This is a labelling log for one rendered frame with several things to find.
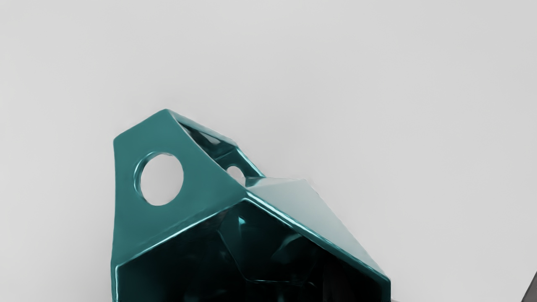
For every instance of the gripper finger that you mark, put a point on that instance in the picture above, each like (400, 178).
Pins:
(532, 292)

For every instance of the teal faceted mug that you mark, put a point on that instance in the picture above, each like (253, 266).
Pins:
(201, 201)

